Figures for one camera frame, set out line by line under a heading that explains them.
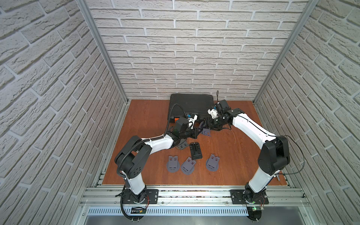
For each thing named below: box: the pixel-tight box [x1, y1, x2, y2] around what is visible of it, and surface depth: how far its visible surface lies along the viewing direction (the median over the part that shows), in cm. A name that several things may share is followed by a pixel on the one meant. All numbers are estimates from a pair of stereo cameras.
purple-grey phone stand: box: [202, 127, 211, 137], surface depth 84 cm
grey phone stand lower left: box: [166, 155, 180, 173], surface depth 87 cm
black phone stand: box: [189, 142, 203, 160], surface depth 91 cm
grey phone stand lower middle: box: [180, 156, 196, 176], surface depth 85 cm
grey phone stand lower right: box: [206, 153, 221, 172], surface depth 87 cm
